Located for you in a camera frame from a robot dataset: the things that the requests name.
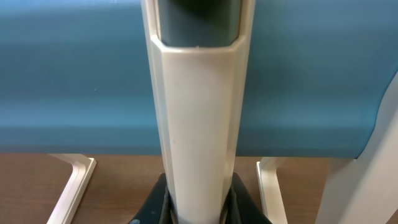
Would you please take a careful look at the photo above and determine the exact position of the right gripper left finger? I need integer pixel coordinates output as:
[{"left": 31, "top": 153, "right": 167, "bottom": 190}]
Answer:
[{"left": 129, "top": 172, "right": 177, "bottom": 224}]

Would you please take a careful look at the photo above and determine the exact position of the white and blue stand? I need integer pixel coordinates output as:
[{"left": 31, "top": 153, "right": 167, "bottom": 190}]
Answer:
[{"left": 0, "top": 0, "right": 398, "bottom": 224}]

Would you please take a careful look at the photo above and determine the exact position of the white pipette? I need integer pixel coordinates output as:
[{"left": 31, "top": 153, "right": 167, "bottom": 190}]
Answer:
[{"left": 140, "top": 0, "right": 256, "bottom": 224}]

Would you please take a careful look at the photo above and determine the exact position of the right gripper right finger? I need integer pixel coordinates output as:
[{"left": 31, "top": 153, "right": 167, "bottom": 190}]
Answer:
[{"left": 223, "top": 172, "right": 273, "bottom": 224}]

